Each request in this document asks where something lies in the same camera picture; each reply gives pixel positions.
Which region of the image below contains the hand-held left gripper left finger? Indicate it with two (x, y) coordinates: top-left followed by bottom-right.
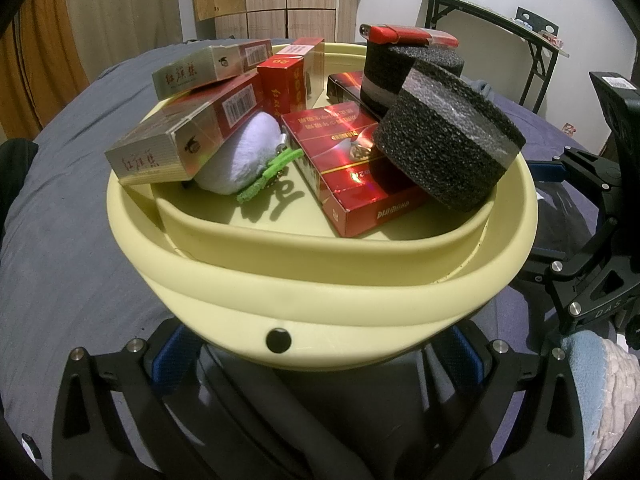
(51, 322), (221, 480)

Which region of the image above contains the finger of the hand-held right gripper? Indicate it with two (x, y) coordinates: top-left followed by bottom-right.
(527, 147), (626, 241)
(525, 240), (640, 336)

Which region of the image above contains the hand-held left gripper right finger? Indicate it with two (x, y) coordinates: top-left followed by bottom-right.
(420, 322), (586, 480)

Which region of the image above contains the black foam cylinder grey stripe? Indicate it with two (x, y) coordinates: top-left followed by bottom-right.
(360, 42), (466, 116)
(372, 67), (527, 213)

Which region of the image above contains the pale yellow plastic basin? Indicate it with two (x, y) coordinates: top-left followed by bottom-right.
(106, 40), (540, 373)

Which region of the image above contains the long slim red box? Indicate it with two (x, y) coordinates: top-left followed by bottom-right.
(360, 23), (460, 50)

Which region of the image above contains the red box with gold trim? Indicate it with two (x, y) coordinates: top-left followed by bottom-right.
(280, 101), (431, 239)

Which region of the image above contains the silver and red box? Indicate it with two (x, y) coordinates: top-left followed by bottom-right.
(104, 71), (266, 184)
(151, 40), (273, 102)

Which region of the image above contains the white plush toy green tail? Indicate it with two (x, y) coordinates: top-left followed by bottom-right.
(192, 111), (303, 206)

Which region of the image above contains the dark red box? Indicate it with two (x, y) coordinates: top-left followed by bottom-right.
(327, 71), (372, 111)

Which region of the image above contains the red box with white label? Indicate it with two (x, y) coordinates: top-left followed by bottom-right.
(272, 37), (327, 98)

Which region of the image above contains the small red box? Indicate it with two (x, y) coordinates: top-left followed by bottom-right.
(256, 56), (307, 116)

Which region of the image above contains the navy sheet with white triangles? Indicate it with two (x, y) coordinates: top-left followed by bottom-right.
(462, 79), (621, 341)

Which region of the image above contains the light blue fleece garment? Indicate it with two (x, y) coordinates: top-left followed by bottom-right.
(560, 329), (633, 480)

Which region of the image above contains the black panel with holes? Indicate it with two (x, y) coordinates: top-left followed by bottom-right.
(515, 6), (560, 36)

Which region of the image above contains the black folding table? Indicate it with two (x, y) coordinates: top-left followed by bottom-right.
(411, 0), (571, 113)

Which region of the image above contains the dark cloth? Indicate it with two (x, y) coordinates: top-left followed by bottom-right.
(0, 140), (40, 211)

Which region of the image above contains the orange curtain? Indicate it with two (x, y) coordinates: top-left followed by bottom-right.
(0, 10), (92, 142)

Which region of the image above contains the beige curtain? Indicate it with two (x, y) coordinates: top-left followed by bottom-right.
(65, 0), (197, 77)

